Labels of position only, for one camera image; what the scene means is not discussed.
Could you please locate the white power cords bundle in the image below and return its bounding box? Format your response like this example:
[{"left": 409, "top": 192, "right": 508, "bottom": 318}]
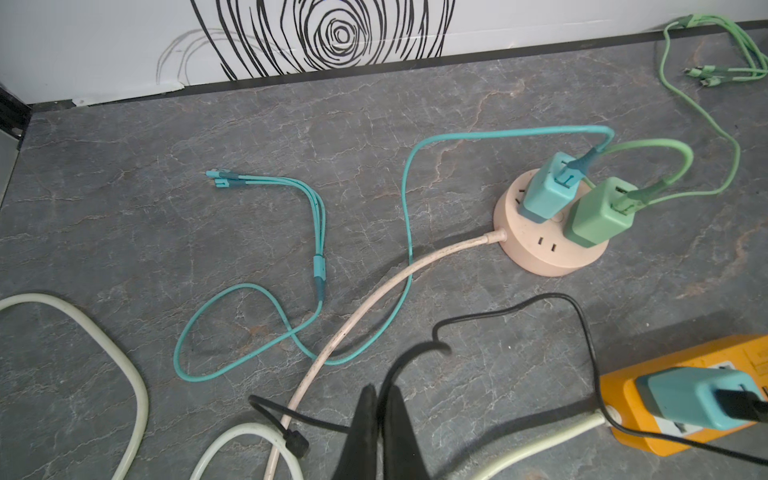
[{"left": 0, "top": 292, "right": 607, "bottom": 480}]

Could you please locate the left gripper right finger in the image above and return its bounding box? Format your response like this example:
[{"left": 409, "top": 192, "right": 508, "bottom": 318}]
[{"left": 381, "top": 386, "right": 430, "bottom": 480}]

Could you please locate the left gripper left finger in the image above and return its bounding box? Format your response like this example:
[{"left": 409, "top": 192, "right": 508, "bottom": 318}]
[{"left": 332, "top": 385, "right": 379, "bottom": 480}]

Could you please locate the round pink power strip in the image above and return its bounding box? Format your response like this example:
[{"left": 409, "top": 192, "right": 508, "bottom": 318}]
[{"left": 493, "top": 169, "right": 609, "bottom": 277}]

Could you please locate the teal plug adapter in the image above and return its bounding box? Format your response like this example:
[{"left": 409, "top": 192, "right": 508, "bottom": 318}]
[
  {"left": 519, "top": 152, "right": 585, "bottom": 223},
  {"left": 635, "top": 367, "right": 765, "bottom": 437}
]

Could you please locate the light green cable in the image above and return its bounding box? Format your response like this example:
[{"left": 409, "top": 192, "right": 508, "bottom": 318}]
[{"left": 584, "top": 14, "right": 768, "bottom": 208}]

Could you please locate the black cable with plug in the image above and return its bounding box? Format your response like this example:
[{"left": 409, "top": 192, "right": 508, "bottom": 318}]
[{"left": 248, "top": 292, "right": 768, "bottom": 466}]

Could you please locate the green plug adapter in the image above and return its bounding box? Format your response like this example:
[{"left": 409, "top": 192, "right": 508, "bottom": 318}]
[{"left": 564, "top": 177, "right": 637, "bottom": 248}]

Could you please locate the teal cable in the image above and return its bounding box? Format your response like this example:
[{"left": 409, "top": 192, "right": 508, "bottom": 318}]
[{"left": 173, "top": 124, "right": 616, "bottom": 383}]

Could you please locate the orange power strip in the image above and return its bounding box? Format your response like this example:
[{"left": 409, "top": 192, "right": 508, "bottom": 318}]
[{"left": 600, "top": 335, "right": 767, "bottom": 443}]

